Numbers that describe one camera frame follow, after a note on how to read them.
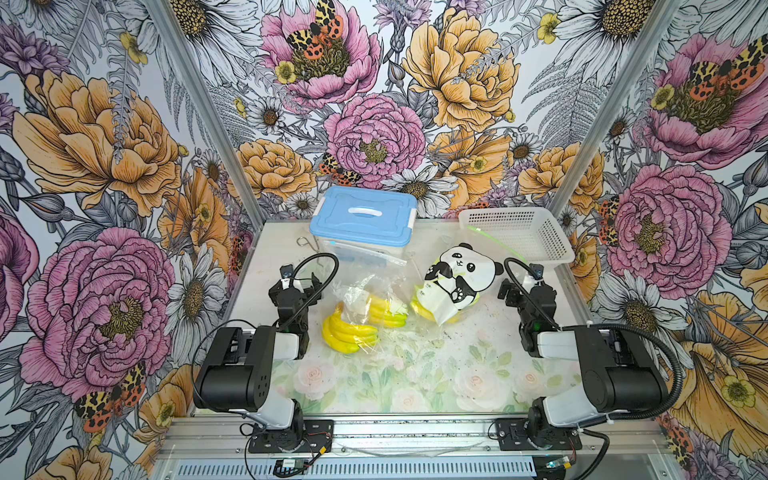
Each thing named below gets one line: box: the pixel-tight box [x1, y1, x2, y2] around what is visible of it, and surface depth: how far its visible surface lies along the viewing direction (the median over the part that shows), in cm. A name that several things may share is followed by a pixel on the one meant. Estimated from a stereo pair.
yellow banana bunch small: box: [368, 294, 408, 328], surface depth 91 cm
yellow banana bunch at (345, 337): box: [322, 302, 379, 353], surface depth 85 cm
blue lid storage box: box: [310, 185, 418, 265], surface depth 101 cm
